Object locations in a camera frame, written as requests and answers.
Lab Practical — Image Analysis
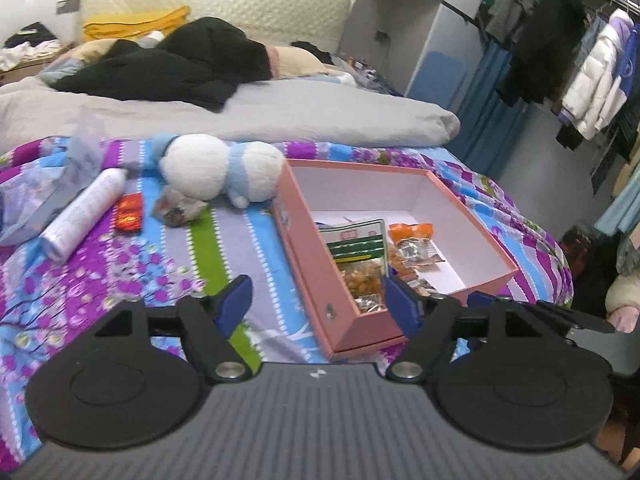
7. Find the small black garment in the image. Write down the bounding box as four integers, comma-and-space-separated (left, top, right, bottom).
291, 40, 333, 66

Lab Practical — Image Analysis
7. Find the black jacket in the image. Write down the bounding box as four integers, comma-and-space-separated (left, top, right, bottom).
52, 16, 275, 113

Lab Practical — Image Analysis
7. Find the light blue garment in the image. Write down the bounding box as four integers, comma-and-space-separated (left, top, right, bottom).
595, 165, 640, 236

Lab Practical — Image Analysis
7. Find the green striped snack packet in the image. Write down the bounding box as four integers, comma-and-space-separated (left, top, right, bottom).
320, 218, 396, 313

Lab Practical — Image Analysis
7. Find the pile of clothes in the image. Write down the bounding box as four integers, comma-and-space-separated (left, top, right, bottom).
0, 21, 68, 72

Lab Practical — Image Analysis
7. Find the beige and pink pillow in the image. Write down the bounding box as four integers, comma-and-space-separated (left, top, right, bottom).
264, 44, 331, 80

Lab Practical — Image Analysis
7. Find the purple floral bed sheet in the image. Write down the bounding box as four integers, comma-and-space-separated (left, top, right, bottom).
0, 135, 575, 466

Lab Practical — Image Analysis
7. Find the orange snack packet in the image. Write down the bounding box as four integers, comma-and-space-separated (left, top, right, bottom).
387, 221, 448, 281

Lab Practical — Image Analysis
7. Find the small clear snack packet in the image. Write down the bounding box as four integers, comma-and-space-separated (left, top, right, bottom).
151, 186, 210, 229

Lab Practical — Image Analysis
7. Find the black hanging coat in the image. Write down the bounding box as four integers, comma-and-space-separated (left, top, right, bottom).
495, 0, 587, 108

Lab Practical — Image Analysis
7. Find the white and blue plush toy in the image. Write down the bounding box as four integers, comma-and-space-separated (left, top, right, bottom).
150, 132, 286, 209

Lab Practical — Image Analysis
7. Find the white cabinet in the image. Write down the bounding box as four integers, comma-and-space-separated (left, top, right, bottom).
340, 0, 481, 106

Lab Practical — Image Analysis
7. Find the pink cardboard box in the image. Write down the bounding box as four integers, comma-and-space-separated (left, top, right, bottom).
272, 158, 521, 361

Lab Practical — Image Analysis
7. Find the grey duvet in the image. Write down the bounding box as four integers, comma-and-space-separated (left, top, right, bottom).
0, 76, 462, 150

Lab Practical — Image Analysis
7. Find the grey hanging sweater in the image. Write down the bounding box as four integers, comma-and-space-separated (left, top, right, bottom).
484, 0, 548, 43

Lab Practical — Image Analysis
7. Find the cream and pink bedding bundle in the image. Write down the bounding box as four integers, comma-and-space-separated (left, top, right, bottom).
605, 275, 640, 333

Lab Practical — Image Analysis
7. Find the clear plastic bag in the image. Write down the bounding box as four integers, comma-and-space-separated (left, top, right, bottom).
0, 110, 106, 247

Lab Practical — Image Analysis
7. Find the cream quilted headboard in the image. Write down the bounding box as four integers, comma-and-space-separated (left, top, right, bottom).
79, 0, 352, 57

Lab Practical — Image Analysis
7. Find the white spray bottle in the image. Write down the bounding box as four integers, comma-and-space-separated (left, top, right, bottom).
40, 167, 129, 262

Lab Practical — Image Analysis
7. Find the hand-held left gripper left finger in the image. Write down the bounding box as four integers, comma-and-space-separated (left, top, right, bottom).
90, 275, 261, 383

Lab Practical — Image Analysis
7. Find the yellow cloth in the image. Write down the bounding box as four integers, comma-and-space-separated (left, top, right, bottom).
81, 6, 192, 43

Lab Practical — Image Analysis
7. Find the wooden nightstand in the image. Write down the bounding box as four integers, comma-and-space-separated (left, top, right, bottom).
0, 42, 76, 86

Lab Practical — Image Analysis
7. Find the blue curtain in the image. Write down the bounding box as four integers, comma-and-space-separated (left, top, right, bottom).
447, 40, 528, 166

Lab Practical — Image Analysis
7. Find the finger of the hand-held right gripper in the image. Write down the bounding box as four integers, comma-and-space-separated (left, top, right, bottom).
525, 301, 616, 346

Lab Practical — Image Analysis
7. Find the white puffer jacket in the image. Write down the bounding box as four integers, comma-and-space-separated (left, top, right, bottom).
559, 9, 633, 142

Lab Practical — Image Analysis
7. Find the beige cloth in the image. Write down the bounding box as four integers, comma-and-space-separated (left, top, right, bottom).
37, 39, 126, 86

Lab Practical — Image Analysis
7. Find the shiny red snack packet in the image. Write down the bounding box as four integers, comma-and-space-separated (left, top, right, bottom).
114, 194, 145, 234

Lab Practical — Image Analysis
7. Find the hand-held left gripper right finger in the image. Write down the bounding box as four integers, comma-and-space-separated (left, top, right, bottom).
382, 275, 546, 383

